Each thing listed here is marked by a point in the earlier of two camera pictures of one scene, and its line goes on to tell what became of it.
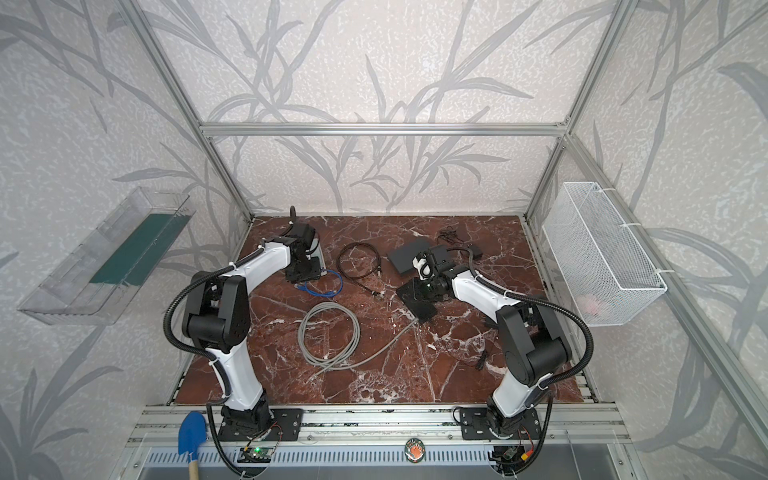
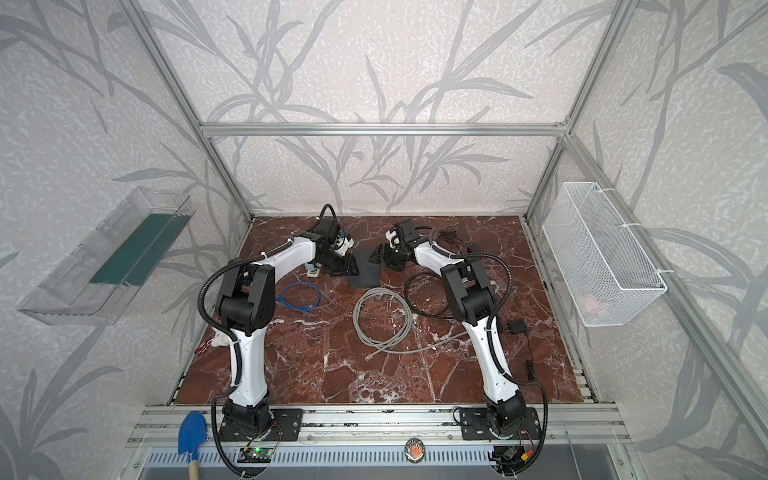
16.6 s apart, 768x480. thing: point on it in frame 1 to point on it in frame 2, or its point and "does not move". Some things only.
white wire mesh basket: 604,270 does not move
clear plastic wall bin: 85,288 does not move
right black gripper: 414,294 to 392,256
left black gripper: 306,264 to 339,261
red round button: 414,450 does not move
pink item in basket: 590,305 does not move
